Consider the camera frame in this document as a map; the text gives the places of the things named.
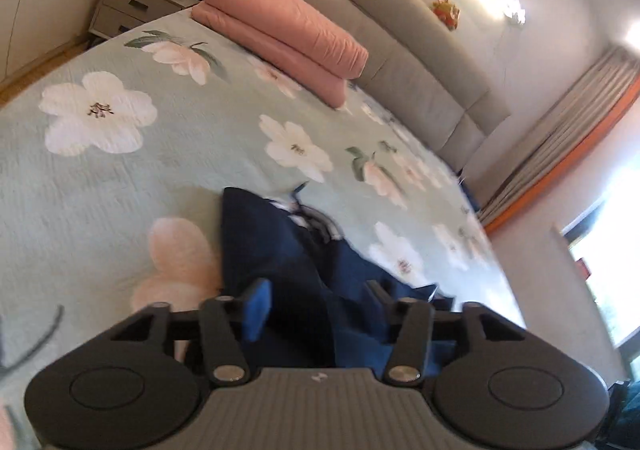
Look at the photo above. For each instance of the navy striped zip hoodie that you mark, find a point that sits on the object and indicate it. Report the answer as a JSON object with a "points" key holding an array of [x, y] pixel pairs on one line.
{"points": [[310, 275]]}

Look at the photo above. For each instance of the beige padded headboard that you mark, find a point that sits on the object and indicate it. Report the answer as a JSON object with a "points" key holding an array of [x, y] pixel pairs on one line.
{"points": [[400, 50]]}

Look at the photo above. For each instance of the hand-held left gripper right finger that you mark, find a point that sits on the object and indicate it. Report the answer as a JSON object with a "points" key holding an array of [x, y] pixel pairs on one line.
{"points": [[382, 304]]}

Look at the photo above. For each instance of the window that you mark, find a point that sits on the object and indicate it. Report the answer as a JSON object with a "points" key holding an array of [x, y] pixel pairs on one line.
{"points": [[610, 270]]}

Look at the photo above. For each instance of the grey and orange curtain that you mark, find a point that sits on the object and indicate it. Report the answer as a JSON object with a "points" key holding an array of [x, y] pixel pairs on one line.
{"points": [[560, 140]]}

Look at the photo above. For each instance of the orange headboard decoration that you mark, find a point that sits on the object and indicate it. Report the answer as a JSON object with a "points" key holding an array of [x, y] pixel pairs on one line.
{"points": [[446, 11]]}

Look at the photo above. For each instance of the grey nightstand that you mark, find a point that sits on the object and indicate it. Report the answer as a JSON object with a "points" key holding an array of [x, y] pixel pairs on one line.
{"points": [[130, 10]]}

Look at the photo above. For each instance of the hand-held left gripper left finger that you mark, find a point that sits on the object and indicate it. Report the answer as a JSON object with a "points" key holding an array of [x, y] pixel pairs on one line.
{"points": [[257, 304]]}

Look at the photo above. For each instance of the folded pink blanket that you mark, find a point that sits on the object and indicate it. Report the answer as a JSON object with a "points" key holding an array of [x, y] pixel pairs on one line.
{"points": [[280, 30]]}

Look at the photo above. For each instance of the floral green bedspread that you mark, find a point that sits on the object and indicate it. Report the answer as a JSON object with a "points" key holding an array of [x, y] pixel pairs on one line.
{"points": [[100, 190]]}

